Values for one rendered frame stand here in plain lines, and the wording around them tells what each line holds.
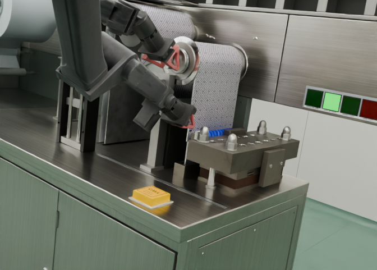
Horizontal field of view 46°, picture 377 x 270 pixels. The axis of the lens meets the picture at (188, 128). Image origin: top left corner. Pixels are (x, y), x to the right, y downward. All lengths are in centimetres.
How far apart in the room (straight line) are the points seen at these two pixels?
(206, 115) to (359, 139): 263
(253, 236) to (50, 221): 64
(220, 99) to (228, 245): 48
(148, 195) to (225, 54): 56
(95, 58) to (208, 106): 76
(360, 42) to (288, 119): 278
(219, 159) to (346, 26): 57
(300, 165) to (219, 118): 274
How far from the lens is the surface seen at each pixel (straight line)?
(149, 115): 121
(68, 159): 147
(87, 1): 62
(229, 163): 124
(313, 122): 408
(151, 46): 127
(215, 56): 142
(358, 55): 145
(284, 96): 155
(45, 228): 155
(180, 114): 129
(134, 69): 79
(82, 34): 65
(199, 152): 130
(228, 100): 150
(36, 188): 156
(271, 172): 140
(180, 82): 138
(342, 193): 406
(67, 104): 163
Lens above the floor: 133
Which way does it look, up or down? 12 degrees down
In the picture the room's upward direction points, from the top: 8 degrees clockwise
